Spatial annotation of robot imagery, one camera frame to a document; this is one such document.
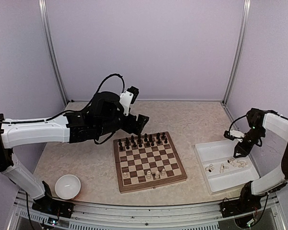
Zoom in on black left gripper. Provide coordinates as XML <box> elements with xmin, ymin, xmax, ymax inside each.
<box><xmin>96</xmin><ymin>112</ymin><xmax>149</xmax><ymax>137</ymax></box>

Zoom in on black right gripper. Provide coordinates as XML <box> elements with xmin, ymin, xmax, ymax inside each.
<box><xmin>234</xmin><ymin>127</ymin><xmax>266</xmax><ymax>158</ymax></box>

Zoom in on white chess bishop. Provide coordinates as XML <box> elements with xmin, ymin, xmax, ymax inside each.
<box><xmin>160</xmin><ymin>168</ymin><xmax>166</xmax><ymax>176</ymax></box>

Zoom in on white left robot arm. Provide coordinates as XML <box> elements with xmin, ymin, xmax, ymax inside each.
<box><xmin>0</xmin><ymin>89</ymin><xmax>149</xmax><ymax>213</ymax></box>

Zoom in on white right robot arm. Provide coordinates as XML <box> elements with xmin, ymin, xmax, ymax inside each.
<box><xmin>229</xmin><ymin>108</ymin><xmax>288</xmax><ymax>213</ymax></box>

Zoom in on white pieces in tray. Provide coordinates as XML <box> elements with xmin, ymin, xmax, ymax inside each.
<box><xmin>204</xmin><ymin>158</ymin><xmax>249</xmax><ymax>174</ymax></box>

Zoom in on black chess pieces group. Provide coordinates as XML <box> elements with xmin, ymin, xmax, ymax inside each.
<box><xmin>114</xmin><ymin>132</ymin><xmax>171</xmax><ymax>152</ymax></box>

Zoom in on wooden chess board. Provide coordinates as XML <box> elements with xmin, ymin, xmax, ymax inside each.
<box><xmin>113</xmin><ymin>131</ymin><xmax>187</xmax><ymax>194</ymax></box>

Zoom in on white plastic tray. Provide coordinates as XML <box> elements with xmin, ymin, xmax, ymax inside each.
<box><xmin>194</xmin><ymin>140</ymin><xmax>260</xmax><ymax>195</ymax></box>

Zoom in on white bowl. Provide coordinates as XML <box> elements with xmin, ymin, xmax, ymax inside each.
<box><xmin>55</xmin><ymin>174</ymin><xmax>81</xmax><ymax>200</ymax></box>

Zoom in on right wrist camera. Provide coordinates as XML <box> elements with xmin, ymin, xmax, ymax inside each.
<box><xmin>224</xmin><ymin>130</ymin><xmax>245</xmax><ymax>142</ymax></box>

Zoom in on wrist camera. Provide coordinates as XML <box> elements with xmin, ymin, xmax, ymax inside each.
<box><xmin>120</xmin><ymin>86</ymin><xmax>139</xmax><ymax>116</ymax></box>
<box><xmin>224</xmin><ymin>130</ymin><xmax>245</xmax><ymax>142</ymax></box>

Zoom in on back aluminium frame rail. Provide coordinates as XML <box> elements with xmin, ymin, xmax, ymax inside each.
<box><xmin>68</xmin><ymin>99</ymin><xmax>223</xmax><ymax>104</ymax></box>

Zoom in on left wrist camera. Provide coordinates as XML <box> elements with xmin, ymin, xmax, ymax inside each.
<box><xmin>120</xmin><ymin>86</ymin><xmax>139</xmax><ymax>116</ymax></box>

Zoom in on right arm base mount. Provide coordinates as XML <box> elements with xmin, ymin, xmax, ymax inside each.
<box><xmin>219</xmin><ymin>199</ymin><xmax>262</xmax><ymax>218</ymax></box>

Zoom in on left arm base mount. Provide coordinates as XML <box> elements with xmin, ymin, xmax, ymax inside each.
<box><xmin>32</xmin><ymin>200</ymin><xmax>74</xmax><ymax>219</ymax></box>

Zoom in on right aluminium frame post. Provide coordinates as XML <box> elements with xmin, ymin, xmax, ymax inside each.
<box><xmin>222</xmin><ymin>0</ymin><xmax>251</xmax><ymax>107</ymax></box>

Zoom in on aluminium frame post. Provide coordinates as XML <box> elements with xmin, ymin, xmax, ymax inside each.
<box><xmin>38</xmin><ymin>0</ymin><xmax>69</xmax><ymax>106</ymax></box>
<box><xmin>222</xmin><ymin>0</ymin><xmax>251</xmax><ymax>107</ymax></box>

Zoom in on left aluminium frame post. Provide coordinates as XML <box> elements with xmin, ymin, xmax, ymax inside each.
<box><xmin>38</xmin><ymin>0</ymin><xmax>69</xmax><ymax>106</ymax></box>

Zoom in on front aluminium rail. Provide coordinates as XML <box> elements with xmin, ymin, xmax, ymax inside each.
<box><xmin>7</xmin><ymin>191</ymin><xmax>286</xmax><ymax>230</ymax></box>

